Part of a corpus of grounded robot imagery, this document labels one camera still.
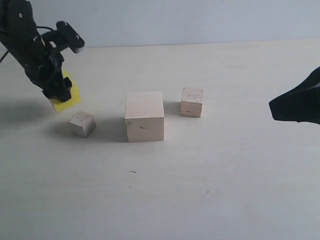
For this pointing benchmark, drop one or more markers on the small wooden cube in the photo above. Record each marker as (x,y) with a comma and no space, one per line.
(82,124)

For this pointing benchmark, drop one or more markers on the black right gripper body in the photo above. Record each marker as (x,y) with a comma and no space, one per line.
(300,104)

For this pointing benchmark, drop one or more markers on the large wooden cube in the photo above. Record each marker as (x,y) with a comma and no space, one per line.
(144,117)

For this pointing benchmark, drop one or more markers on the yellow cube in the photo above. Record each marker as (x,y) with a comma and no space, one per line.
(75,96)

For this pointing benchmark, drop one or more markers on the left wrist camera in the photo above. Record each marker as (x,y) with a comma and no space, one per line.
(64,37)

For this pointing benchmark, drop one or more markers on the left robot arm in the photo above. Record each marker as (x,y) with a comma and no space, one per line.
(16,11)

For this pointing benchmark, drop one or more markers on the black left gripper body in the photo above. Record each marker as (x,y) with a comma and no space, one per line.
(39,54)

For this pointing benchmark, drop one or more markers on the medium wooden cube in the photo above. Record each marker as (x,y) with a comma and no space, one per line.
(191,102)

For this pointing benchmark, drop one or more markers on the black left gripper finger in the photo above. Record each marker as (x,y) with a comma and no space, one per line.
(59,90)

